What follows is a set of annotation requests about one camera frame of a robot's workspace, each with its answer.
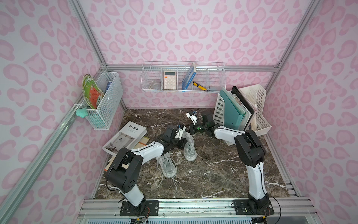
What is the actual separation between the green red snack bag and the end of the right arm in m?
0.54

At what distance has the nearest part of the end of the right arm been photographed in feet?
2.58

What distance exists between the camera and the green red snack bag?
69 cm
